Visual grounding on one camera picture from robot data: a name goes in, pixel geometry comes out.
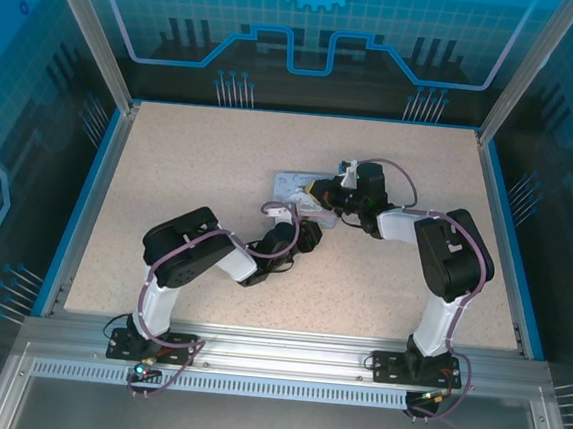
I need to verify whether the pastel unicorn print tin box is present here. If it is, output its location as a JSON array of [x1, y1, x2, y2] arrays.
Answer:
[[269, 165, 344, 230]]

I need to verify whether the blue table edge strip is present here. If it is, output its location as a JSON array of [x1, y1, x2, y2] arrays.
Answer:
[[469, 141, 565, 362], [30, 102, 124, 323]]

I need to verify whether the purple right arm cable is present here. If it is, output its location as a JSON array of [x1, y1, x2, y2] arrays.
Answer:
[[341, 155, 503, 427]]

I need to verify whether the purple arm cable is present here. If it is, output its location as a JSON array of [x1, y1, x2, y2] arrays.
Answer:
[[124, 189, 304, 412], [341, 155, 503, 427]]

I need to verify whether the wide aluminium base rail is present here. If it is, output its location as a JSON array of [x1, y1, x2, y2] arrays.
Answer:
[[13, 304, 560, 400]]

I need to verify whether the aluminium side rail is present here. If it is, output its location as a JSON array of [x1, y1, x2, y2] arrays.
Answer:
[[456, 130, 548, 360], [39, 96, 140, 324]]

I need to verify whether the slotted grey cable duct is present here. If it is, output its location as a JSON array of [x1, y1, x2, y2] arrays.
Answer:
[[29, 357, 455, 416]]

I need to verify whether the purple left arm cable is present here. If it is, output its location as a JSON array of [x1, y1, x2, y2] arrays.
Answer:
[[124, 189, 304, 412]]

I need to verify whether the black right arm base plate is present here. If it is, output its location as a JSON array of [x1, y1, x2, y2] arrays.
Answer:
[[369, 349, 466, 390]]

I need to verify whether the cable connector with green light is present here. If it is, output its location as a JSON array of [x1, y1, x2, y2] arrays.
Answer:
[[134, 356, 162, 383]]

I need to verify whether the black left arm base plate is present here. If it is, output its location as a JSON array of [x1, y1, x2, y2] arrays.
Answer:
[[105, 325, 202, 368]]

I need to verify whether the aluminium frame post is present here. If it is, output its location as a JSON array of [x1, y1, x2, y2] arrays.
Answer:
[[29, 0, 151, 115], [474, 0, 573, 153]]

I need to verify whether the cable connector with orange plug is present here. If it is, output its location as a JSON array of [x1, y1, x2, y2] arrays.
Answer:
[[417, 386, 456, 409]]

